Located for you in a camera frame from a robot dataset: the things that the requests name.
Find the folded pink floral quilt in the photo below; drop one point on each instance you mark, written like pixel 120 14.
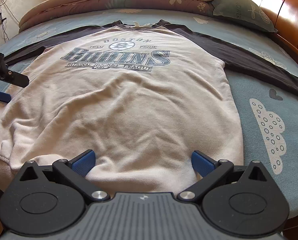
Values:
pixel 114 2

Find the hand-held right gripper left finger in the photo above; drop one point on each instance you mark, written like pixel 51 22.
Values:
pixel 84 161

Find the green printed pillow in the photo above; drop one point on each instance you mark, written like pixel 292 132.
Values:
pixel 239 12

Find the wooden headboard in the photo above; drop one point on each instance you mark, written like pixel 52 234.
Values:
pixel 289 10

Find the cream and black sweatshirt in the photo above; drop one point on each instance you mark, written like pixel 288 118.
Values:
pixel 126 105

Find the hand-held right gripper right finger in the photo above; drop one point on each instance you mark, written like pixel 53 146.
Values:
pixel 201 163

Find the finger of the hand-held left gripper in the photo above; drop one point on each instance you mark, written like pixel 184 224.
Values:
pixel 0 96
pixel 16 78

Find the bed with blue floral sheet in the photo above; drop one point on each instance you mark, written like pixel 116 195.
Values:
pixel 249 85

